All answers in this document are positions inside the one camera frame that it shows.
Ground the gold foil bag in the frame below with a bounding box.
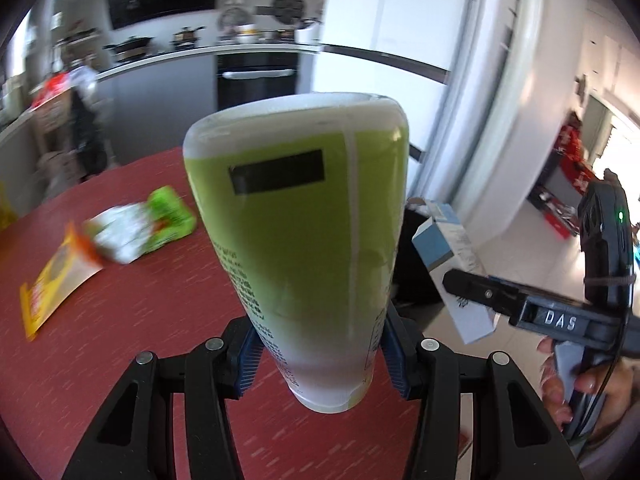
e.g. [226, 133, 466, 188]
[0, 183, 18, 231]

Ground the green white plastic bottle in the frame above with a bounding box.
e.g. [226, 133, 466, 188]
[182, 92, 409, 414]

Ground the person's right hand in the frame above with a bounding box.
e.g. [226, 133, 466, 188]
[537, 337, 636, 439]

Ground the green white snack bag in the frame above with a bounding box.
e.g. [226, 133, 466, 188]
[82, 185, 196, 264]

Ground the white rice cooker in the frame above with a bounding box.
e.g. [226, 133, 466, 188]
[294, 22, 321, 46]

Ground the black trash bin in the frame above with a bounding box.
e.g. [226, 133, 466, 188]
[390, 206, 442, 311]

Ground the black garbage bag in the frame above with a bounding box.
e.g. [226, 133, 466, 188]
[70, 88, 108, 182]

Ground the built-in black oven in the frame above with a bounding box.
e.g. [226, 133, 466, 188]
[216, 52, 299, 110]

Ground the yellow orange snack bag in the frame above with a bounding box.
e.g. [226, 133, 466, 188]
[20, 223, 103, 340]

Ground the black wok on stove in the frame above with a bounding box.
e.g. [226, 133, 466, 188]
[103, 37, 152, 63]

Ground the red basket on rack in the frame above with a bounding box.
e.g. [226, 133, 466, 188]
[30, 72, 70, 110]

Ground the white refrigerator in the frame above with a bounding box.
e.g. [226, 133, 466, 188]
[311, 0, 474, 196]

